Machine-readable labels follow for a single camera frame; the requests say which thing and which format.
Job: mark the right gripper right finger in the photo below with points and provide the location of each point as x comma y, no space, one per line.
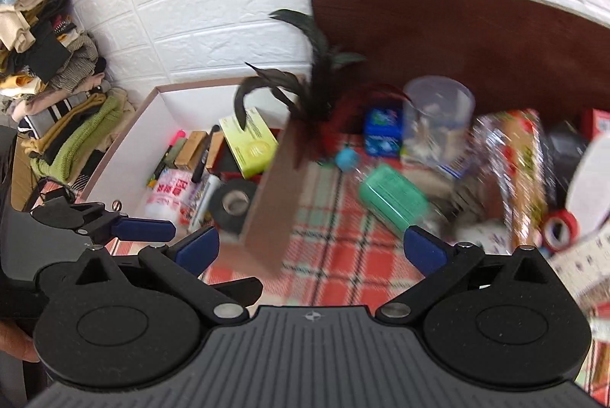
443,266

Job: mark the blue small box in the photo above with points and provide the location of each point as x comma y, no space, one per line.
383,132

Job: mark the dark wooden headboard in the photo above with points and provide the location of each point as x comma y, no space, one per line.
511,54

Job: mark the blue bottle cap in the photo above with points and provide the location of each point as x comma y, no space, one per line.
347,160

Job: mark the cardboard storage box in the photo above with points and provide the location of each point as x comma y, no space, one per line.
124,175

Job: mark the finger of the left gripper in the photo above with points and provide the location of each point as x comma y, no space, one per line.
143,230

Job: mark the red tape roll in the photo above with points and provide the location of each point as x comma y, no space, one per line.
560,230

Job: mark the person's left hand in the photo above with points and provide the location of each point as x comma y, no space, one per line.
16,343

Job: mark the white red plastic bag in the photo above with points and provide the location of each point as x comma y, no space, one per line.
171,198

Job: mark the black marker in box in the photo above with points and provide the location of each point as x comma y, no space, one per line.
201,164

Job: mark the clear plastic cup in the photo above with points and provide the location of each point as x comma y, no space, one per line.
437,117

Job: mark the plaid bed cloth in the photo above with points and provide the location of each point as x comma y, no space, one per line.
338,253

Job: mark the gold brown small box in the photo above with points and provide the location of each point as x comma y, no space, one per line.
191,151

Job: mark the black tape roll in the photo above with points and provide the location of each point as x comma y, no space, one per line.
230,204

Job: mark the green rectangular pack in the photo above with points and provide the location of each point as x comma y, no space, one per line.
391,198

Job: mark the yellow green medicine box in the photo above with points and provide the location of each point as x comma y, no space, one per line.
253,146

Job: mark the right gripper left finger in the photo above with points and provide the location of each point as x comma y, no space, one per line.
178,269

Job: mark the shiny snack package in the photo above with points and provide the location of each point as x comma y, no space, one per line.
511,151

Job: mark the stack of folded clothes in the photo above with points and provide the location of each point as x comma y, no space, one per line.
54,88

